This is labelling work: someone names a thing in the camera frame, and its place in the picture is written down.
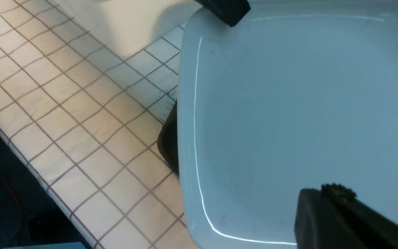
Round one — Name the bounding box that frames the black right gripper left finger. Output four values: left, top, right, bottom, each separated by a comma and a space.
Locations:
196, 0, 251, 27

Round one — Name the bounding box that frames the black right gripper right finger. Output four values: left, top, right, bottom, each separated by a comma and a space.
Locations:
294, 183, 398, 249

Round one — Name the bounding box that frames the white rice plate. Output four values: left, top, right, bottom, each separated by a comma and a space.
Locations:
177, 0, 398, 249

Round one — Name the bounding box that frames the large white plastic bin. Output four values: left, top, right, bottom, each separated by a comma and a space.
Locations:
58, 0, 201, 58

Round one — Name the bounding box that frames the black serving tray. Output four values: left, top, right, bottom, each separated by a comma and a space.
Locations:
157, 101, 179, 176

